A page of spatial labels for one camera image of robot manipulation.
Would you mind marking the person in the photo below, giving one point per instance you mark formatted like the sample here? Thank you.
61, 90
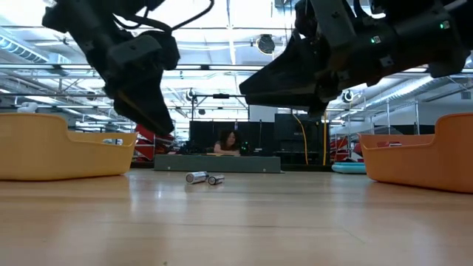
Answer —
229, 142

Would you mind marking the red metal cart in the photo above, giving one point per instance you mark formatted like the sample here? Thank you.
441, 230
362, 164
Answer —
146, 147
341, 146

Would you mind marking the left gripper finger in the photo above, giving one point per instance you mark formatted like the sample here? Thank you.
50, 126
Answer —
155, 111
127, 112

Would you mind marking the black equipment rack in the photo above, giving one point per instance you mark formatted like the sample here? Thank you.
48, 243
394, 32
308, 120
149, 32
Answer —
288, 136
203, 134

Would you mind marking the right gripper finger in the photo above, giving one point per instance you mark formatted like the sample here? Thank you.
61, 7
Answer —
281, 92
299, 55

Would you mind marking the orange plastic bin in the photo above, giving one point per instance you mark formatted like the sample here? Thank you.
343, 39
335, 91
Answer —
425, 166

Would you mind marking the blue calculator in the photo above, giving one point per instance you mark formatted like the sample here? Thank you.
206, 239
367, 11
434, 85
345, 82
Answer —
349, 168

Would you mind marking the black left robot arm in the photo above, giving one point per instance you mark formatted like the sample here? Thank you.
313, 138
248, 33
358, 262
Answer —
74, 18

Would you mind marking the black distant station frame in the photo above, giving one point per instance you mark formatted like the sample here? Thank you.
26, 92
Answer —
221, 96

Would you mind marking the white duct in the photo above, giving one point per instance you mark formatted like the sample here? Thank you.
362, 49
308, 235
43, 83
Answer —
27, 107

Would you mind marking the silver battery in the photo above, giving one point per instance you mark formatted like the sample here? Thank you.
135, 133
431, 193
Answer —
196, 177
216, 179

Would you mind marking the yellow plastic bin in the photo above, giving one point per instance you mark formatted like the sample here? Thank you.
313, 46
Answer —
44, 147

